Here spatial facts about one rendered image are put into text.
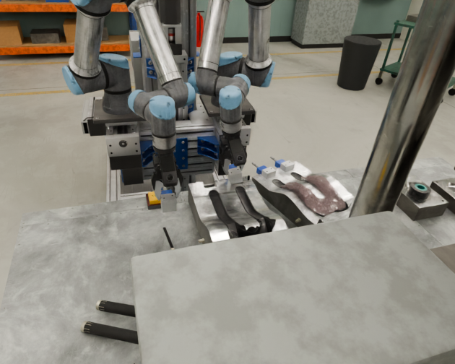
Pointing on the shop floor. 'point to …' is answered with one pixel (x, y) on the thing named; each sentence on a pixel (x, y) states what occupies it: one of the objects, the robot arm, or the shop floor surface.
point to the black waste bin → (357, 61)
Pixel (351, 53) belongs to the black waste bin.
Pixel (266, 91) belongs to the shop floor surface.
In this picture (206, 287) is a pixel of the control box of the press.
